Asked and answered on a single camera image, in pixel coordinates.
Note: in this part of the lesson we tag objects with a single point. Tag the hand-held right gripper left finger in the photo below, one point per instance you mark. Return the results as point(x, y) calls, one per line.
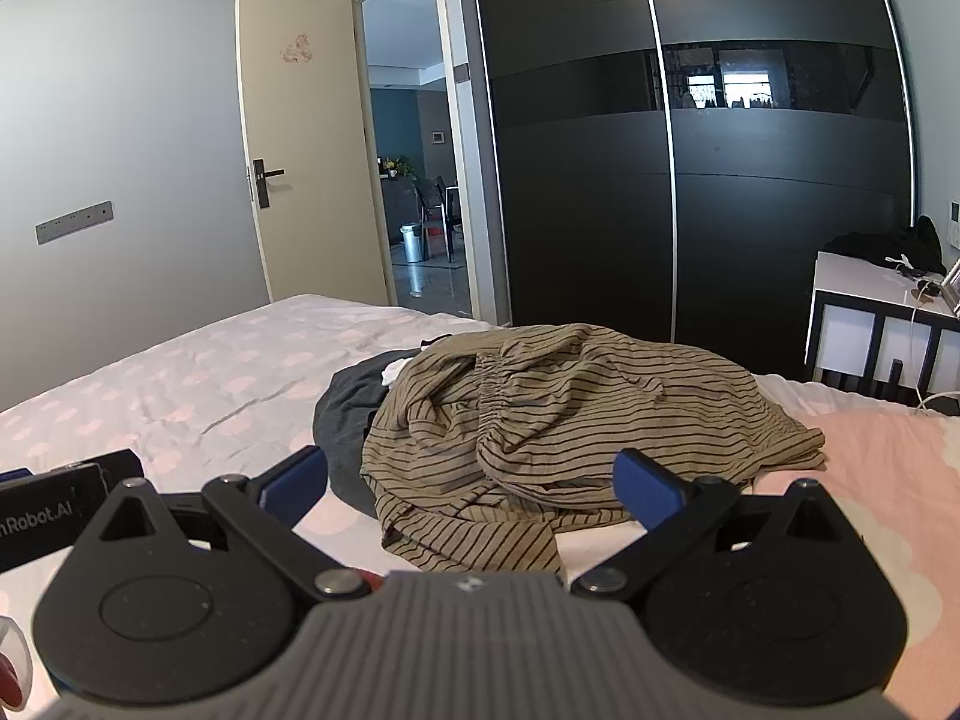
point(296, 484)

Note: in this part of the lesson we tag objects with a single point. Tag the brown striped pants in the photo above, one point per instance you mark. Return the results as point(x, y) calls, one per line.
point(562, 405)

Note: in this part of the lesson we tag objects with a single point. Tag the person's left hand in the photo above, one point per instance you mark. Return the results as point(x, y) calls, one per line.
point(11, 679)

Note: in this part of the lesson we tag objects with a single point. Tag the dark grey garment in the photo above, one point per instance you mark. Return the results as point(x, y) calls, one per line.
point(341, 405)

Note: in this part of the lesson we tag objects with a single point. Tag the white trash bin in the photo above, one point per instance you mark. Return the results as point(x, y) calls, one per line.
point(411, 241)

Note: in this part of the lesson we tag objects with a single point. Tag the pink door sticker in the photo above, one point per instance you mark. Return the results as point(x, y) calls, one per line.
point(296, 49)

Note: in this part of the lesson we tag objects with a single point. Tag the potted flowers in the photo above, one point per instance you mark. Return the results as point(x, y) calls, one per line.
point(396, 165)

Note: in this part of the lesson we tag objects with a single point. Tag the black chair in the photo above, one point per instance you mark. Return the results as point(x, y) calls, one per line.
point(431, 202)

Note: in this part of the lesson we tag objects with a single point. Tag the grey wall switch panel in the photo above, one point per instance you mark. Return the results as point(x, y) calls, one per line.
point(75, 222)

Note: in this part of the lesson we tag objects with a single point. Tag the pink cloud print blanket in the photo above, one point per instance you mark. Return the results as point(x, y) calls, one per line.
point(885, 457)

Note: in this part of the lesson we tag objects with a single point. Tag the black sliding wardrobe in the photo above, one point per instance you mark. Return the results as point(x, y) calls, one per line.
point(585, 202)

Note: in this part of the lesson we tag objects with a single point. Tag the white desk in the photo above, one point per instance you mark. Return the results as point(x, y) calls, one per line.
point(855, 277)

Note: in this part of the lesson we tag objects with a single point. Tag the cream door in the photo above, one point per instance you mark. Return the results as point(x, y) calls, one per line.
point(315, 127)

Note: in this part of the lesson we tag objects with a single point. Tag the bed with pink dotted sheet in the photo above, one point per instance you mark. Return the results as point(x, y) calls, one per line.
point(187, 375)

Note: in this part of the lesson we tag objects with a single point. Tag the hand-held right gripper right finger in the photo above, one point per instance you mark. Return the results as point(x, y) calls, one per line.
point(641, 491)

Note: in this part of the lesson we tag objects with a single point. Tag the black cloth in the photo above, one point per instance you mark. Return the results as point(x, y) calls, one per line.
point(922, 247)

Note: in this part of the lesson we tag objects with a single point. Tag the small white garment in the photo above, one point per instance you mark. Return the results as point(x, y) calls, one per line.
point(391, 373)

